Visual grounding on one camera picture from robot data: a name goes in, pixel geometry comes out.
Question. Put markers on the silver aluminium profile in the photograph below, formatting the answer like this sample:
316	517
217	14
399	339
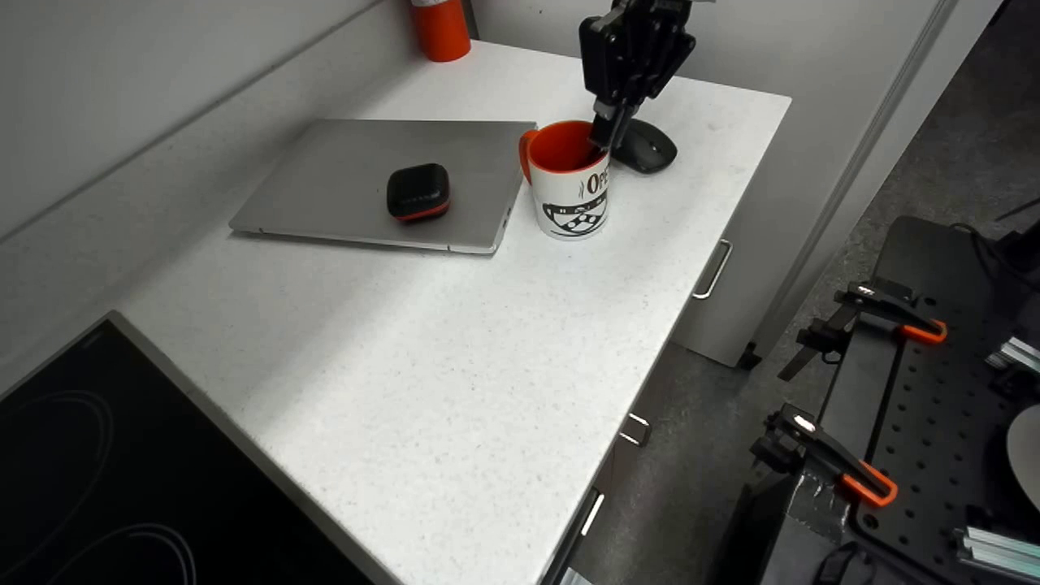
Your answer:
996	555
1016	352

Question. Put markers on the orange white bottle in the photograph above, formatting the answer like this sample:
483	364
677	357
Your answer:
441	32

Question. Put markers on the dark pen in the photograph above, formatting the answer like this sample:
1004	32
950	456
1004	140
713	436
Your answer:
612	137

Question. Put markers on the grey round base plate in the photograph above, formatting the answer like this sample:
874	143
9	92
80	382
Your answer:
1028	456

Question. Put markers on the black induction cooktop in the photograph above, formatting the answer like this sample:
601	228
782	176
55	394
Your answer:
107	475

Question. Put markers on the small black red case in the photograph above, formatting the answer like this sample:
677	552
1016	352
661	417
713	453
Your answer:
418	192

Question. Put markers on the black computer mouse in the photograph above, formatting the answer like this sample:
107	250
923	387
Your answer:
651	151

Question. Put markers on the black orange bar clamp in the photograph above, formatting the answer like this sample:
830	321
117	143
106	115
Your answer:
830	456
871	315

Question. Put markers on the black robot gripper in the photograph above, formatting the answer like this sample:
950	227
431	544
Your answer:
637	48

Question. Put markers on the black perforated robot table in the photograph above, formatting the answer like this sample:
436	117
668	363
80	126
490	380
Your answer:
931	434

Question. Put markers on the white mug with orange inside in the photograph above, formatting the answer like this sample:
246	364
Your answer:
570	195

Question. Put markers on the grey closed laptop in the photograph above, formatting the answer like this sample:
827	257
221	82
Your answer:
326	183

